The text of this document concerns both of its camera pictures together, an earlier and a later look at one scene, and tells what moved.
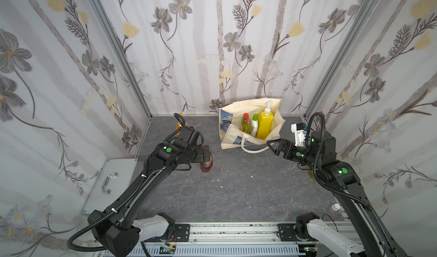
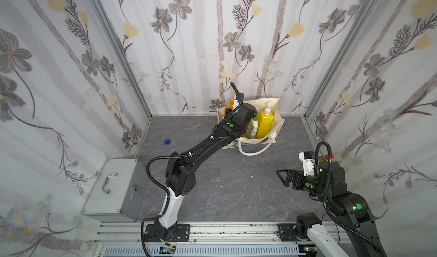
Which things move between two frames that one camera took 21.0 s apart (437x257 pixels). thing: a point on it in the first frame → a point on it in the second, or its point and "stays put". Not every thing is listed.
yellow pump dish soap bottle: x=265 y=123 stays put
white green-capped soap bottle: x=254 y=124 stays put
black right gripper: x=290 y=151 → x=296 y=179
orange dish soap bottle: x=178 y=128 → x=230 y=105
